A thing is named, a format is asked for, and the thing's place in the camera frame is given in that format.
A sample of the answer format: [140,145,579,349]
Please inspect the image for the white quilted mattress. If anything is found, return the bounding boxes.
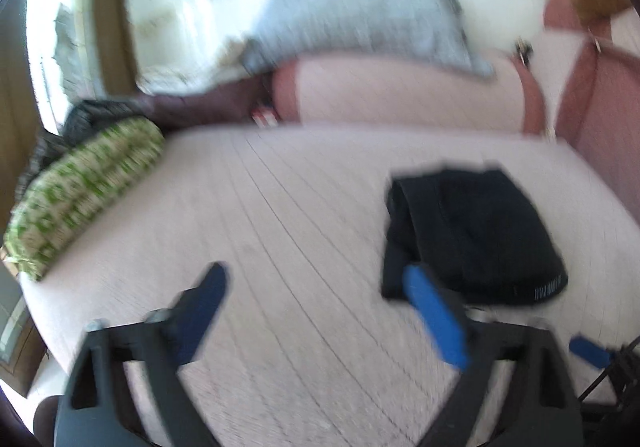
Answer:
[20,124,640,447]

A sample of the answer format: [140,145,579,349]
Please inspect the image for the red and white packet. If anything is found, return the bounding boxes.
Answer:
[251,99,282,128]

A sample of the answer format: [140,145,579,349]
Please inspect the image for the grey quilted blanket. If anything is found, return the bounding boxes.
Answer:
[241,0,497,82]

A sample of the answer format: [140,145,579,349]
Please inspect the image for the black pants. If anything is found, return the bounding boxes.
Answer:
[380,168,570,310]

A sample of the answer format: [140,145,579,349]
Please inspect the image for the wooden door frame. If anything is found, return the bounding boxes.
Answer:
[92,0,142,98]

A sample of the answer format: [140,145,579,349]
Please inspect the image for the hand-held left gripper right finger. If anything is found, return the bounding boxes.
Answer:
[402,263,586,447]

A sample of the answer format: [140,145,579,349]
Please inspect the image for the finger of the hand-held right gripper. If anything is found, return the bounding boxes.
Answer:
[569,334,619,372]

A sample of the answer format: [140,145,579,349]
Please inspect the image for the light pink sofa back cushion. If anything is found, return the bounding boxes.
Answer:
[272,49,547,134]

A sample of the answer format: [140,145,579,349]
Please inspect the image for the dark maroon cloth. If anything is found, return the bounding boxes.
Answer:
[135,77,276,130]

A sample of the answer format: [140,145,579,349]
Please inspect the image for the green patterned pillow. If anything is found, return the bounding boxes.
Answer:
[2,119,167,283]

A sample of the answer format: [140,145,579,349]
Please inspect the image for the dark grey patterned cloth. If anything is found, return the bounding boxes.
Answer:
[20,98,151,198]

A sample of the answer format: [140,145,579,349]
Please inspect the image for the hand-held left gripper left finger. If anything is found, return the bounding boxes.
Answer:
[54,261,232,447]

